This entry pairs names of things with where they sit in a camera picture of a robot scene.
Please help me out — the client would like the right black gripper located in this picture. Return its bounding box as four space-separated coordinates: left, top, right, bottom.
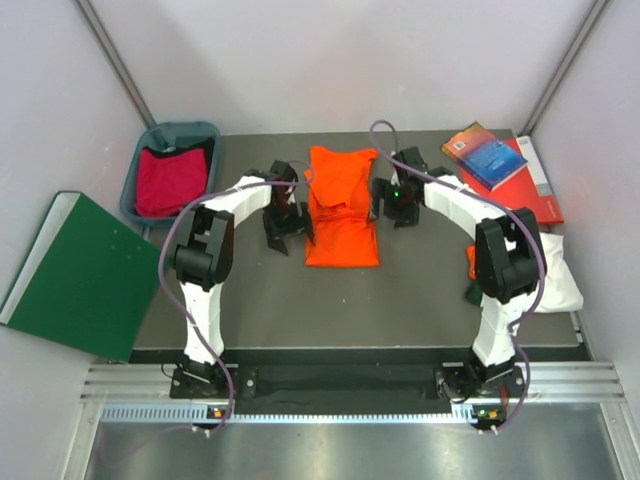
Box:
368 178 420 230

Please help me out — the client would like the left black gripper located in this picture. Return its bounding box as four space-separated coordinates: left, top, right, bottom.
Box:
263 200 314 254

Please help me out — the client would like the orange t-shirt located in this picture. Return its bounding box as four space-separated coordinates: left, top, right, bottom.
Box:
305 146 380 268

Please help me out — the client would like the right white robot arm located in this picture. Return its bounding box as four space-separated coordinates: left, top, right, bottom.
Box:
371 168 547 403

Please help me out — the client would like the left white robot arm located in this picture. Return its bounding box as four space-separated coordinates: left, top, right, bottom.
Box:
159 160 315 398

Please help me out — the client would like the small orange cloth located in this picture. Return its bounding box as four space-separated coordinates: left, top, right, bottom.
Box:
466 245 476 280

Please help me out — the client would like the blue orange book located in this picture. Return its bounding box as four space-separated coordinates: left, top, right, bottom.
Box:
441 122 527 191

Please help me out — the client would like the dark green cloth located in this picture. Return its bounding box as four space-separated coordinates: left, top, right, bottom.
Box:
464 281 483 307

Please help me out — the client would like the magenta t-shirt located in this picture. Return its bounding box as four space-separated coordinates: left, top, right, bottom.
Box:
134 147 208 218

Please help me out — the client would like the red folder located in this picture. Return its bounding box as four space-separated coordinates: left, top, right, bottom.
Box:
459 136 564 225

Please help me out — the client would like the teal plastic bin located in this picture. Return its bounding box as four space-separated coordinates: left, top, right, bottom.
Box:
120 121 222 228

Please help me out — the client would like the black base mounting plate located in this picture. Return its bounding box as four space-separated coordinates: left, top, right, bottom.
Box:
171 364 524 406

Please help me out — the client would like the white t-shirt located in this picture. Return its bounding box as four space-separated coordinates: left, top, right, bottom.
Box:
535 233 584 314

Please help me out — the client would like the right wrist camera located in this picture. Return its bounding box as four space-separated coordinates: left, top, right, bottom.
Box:
392 146 428 184

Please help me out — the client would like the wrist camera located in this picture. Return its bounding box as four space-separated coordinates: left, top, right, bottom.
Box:
269 160 299 196
392 146 428 184

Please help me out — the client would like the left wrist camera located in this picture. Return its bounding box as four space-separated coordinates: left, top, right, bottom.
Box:
269 160 299 196

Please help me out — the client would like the aluminium rail frame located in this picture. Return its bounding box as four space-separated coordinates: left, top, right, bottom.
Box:
61 361 639 479

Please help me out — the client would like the green ring binder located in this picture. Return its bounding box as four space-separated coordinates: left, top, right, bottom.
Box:
1 191 160 362

